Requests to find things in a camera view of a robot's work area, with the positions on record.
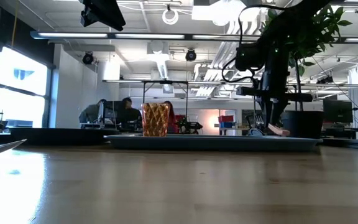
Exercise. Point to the black computer monitor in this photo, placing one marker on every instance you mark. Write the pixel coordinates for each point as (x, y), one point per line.
(110, 110)
(337, 111)

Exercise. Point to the blue storage bin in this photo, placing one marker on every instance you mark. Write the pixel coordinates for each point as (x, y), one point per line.
(227, 125)

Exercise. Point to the green leafy plant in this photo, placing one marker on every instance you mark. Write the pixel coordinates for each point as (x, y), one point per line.
(322, 34)

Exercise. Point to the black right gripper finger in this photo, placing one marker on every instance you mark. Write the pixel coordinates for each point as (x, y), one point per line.
(268, 116)
(280, 113)

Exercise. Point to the long ceiling light strip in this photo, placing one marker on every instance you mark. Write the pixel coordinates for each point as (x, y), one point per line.
(135, 35)

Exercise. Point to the black round ceiling spotlight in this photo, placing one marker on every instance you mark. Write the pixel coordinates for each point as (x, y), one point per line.
(88, 58)
(190, 55)

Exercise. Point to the white ceiling air duct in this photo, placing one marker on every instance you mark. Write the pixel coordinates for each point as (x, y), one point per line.
(162, 65)

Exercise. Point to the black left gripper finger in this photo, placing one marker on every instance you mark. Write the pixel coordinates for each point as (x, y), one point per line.
(118, 21)

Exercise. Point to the grey-blue plastic tray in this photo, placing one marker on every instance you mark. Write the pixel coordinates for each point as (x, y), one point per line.
(213, 143)

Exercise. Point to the amber faceted plastic cup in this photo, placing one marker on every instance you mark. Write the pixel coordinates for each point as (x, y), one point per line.
(155, 119)

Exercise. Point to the black background robot arm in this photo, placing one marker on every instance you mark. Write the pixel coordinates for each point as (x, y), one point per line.
(191, 126)

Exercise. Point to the person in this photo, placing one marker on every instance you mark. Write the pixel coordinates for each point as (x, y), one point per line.
(90, 113)
(172, 118)
(130, 112)

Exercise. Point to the black aluminium frame rail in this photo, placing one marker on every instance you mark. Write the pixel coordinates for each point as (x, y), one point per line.
(353, 143)

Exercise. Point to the red storage bin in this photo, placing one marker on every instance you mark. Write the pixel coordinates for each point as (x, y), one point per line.
(225, 119)

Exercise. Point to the dark plant pot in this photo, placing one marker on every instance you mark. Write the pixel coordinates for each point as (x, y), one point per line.
(303, 124)

